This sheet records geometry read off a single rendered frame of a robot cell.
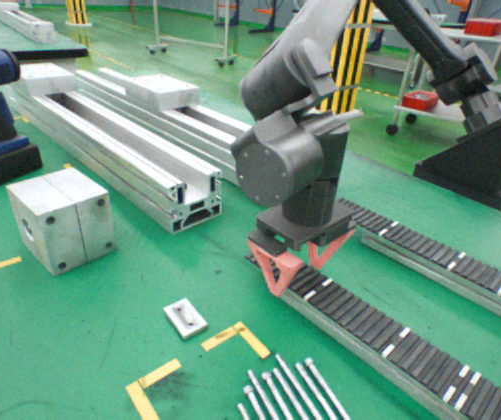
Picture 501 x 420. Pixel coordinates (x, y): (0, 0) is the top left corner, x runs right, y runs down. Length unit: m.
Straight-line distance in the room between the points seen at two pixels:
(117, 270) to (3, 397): 0.19
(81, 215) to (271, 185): 0.29
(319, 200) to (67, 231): 0.32
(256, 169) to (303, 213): 0.10
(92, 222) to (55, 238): 0.05
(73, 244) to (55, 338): 0.13
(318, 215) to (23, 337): 0.34
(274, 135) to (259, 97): 0.07
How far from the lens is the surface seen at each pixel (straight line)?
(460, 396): 0.42
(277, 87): 0.37
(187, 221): 0.62
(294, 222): 0.41
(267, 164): 0.31
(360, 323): 0.44
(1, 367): 0.48
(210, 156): 0.80
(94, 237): 0.55
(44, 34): 2.44
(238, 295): 0.49
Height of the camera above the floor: 1.12
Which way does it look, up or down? 31 degrees down
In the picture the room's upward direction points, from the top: 4 degrees clockwise
